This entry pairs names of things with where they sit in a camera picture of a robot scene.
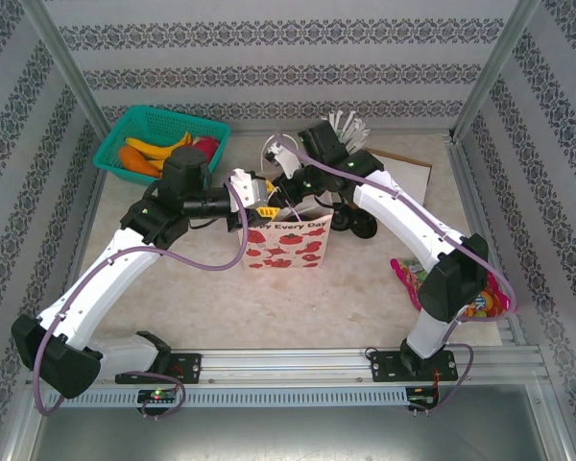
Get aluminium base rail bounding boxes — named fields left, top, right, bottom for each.
left=26, top=349, right=551, bottom=385

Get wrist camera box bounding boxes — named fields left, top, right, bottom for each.
left=274, top=146, right=309, bottom=180
left=227, top=166, right=271, bottom=206

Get right aluminium frame post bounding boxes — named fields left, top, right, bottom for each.
left=450, top=0, right=543, bottom=140

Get aluminium frame post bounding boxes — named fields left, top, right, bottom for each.
left=450, top=0, right=543, bottom=140
left=18, top=0, right=114, bottom=140

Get red white paper bag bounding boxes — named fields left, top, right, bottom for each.
left=237, top=133, right=337, bottom=271

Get grey metal panel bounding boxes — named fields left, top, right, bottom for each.
left=26, top=406, right=567, bottom=461

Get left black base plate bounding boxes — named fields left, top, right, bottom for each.
left=114, top=352, right=203, bottom=385

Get orange mango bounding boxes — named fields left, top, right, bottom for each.
left=118, top=146, right=163, bottom=178

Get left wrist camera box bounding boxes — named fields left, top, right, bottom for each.
left=227, top=166, right=271, bottom=206

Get teal plastic basket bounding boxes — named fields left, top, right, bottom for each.
left=92, top=105, right=231, bottom=201

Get left small circuit board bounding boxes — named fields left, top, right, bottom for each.
left=137, top=389, right=180, bottom=403

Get grey slotted cable duct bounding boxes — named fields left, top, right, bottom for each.
left=42, top=387, right=529, bottom=408

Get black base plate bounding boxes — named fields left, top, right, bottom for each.
left=369, top=350, right=460, bottom=384
left=114, top=352, right=203, bottom=385

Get back aluminium frame rail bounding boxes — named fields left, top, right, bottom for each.
left=228, top=128, right=457, bottom=140

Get left aluminium frame post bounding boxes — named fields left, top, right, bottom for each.
left=18, top=0, right=114, bottom=140

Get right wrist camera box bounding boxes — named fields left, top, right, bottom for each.
left=274, top=146, right=309, bottom=180

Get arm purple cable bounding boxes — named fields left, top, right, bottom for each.
left=33, top=176, right=251, bottom=422
left=273, top=132, right=516, bottom=417

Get colourful candy bag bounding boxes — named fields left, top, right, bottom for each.
left=390, top=257, right=517, bottom=323

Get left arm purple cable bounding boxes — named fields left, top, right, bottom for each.
left=33, top=176, right=251, bottom=422

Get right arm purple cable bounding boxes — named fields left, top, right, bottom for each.
left=273, top=132, right=516, bottom=417

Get black plastic cup lid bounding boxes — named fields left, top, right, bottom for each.
left=333, top=204, right=361, bottom=231
left=348, top=208, right=379, bottom=240

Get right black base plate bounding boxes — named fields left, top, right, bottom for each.
left=369, top=350, right=460, bottom=384

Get left wrist thin black cable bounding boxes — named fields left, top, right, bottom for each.
left=186, top=218, right=229, bottom=232

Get white paper napkins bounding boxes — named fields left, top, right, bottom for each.
left=369, top=151, right=431, bottom=199

